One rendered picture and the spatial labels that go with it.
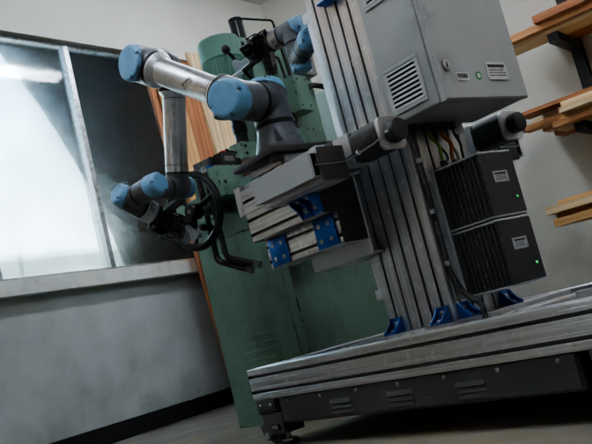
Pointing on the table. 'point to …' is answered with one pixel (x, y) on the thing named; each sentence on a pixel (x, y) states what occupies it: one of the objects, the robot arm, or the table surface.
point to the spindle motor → (210, 61)
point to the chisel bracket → (245, 149)
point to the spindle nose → (240, 130)
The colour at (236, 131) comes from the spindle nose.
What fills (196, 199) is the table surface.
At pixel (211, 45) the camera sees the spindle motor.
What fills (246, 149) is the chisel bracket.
